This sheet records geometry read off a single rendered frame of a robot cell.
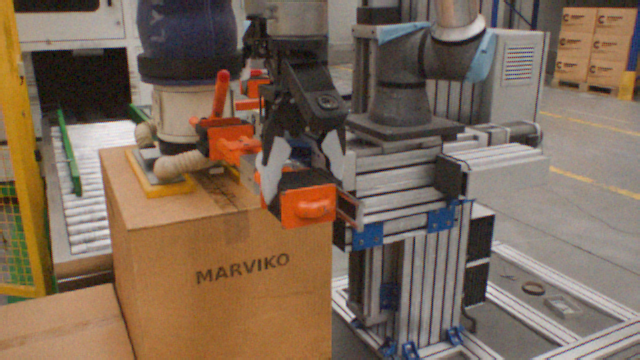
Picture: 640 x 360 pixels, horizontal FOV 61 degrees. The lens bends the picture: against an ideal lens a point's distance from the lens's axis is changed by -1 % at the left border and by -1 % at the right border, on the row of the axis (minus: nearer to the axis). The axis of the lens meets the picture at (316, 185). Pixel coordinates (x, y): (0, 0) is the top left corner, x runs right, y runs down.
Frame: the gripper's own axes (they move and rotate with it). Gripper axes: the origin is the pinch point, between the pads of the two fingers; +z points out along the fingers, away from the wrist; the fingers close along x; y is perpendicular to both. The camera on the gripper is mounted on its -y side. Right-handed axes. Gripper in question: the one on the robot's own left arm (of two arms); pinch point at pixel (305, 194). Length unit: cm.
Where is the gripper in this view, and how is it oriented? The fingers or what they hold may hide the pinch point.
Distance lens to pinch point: 71.9
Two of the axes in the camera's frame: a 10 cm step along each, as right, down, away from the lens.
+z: 0.0, 9.5, 3.2
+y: -4.3, -2.9, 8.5
